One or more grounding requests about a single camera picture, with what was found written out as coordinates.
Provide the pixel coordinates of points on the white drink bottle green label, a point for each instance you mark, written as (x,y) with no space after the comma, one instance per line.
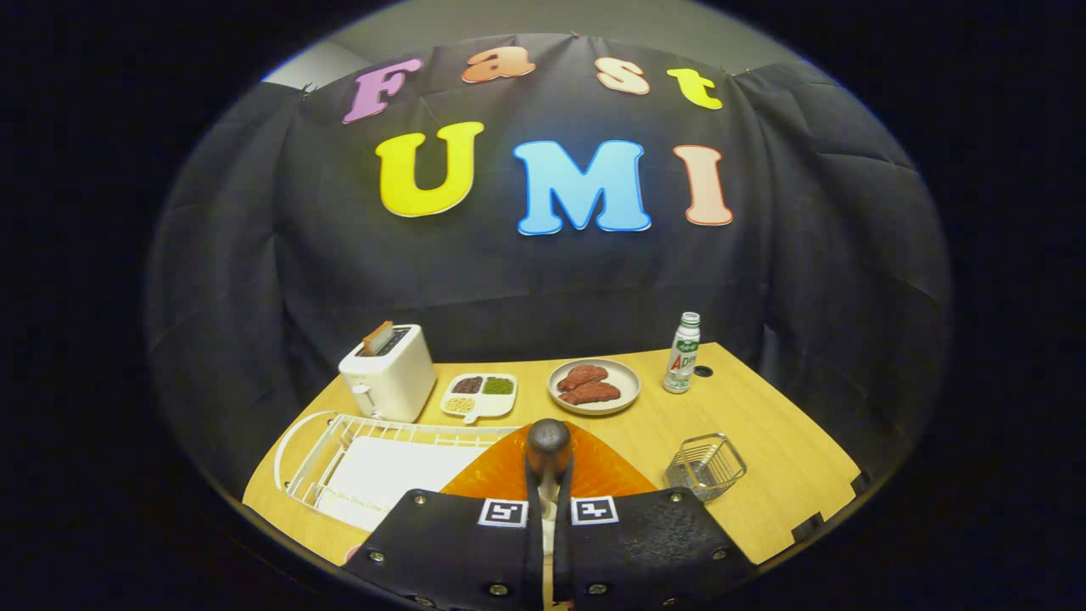
(681,356)

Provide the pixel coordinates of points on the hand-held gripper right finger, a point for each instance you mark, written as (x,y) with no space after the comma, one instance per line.
(645,543)

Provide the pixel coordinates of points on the white divided condiment dish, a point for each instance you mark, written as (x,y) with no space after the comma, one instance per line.
(479,407)

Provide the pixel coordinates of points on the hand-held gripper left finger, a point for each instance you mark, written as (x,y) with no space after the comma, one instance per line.
(450,543)

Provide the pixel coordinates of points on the pink plate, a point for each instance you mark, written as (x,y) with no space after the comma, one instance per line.
(354,554)

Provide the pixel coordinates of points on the toast bread slice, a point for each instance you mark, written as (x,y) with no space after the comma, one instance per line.
(377,338)

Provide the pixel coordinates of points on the grey plate with meat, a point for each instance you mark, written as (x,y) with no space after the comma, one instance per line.
(624,378)

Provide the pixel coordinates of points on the wooden spoon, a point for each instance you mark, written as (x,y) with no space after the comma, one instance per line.
(549,443)

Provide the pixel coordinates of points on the white toaster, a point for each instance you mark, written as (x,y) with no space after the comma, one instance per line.
(390,382)

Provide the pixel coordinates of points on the red meat piece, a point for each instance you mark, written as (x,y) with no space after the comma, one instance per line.
(583,376)
(592,393)

